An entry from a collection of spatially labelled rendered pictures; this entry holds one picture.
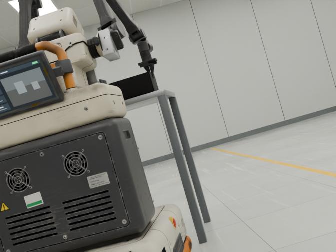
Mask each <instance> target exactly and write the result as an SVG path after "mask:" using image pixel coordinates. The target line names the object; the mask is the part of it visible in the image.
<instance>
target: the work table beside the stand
mask: <svg viewBox="0 0 336 252"><path fill-rule="evenodd" d="M168 100H169V102H170V105H171V109H172V112H173V116H174V119H175V123H176V126H177V130H178V133H179V137H180V140H181V144H182V147H183V151H184V154H185V158H186V161H187V165H188V168H189V172H190V175H191V179H192V182H193V186H194V189H195V193H196V196H197V200H198V203H199V207H200V210H201V214H202V217H203V221H204V223H209V222H211V217H210V214H209V210H208V207H207V203H206V200H205V196H204V193H203V189H202V186H201V182H200V179H199V175H198V172H197V168H196V165H195V161H194V158H193V155H192V151H191V148H190V144H189V141H188V137H187V134H186V130H185V127H184V123H183V120H182V116H181V113H180V109H179V106H178V102H177V99H176V95H175V93H174V92H171V91H168V90H165V89H161V90H158V91H154V92H151V93H148V94H144V95H141V96H138V97H134V98H131V99H128V100H125V101H124V102H125V105H126V109H127V112H129V111H132V110H135V109H139V108H142V107H146V106H149V105H152V104H156V103H159V104H160V108H161V111H162V115H163V118H164V122H165V125H166V129H167V132H168V136H169V139H170V143H171V146H172V150H173V153H174V157H175V160H176V164H177V167H178V171H179V174H180V178H181V181H182V185H183V188H184V192H185V195H186V199H187V202H188V206H189V209H190V213H191V216H192V220H193V223H194V227H195V230H196V234H197V237H198V241H199V244H203V243H207V241H208V239H207V235H206V232H205V228H204V225H203V221H202V218H201V214H200V211H199V207H198V204H197V200H196V197H195V193H194V190H193V186H192V183H191V179H190V176H189V172H188V169H187V165H186V162H185V158H184V155H183V151H182V148H181V144H180V141H179V137H178V134H177V130H176V127H175V123H174V120H173V116H172V113H171V109H170V106H169V102H168Z"/></svg>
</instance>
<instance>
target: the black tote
mask: <svg viewBox="0 0 336 252"><path fill-rule="evenodd" d="M108 85H111V86H115V87H118V88H120V89H121V91H122V95H123V98H124V100H125V101H126V100H129V99H132V98H136V97H139V96H142V95H146V94H149V93H152V92H156V91H159V88H158V84H157V81H156V77H155V74H154V78H153V76H152V73H151V72H146V73H143V74H139V75H136V76H133V77H130V78H126V79H123V80H120V81H116V82H113V83H110V84H108Z"/></svg>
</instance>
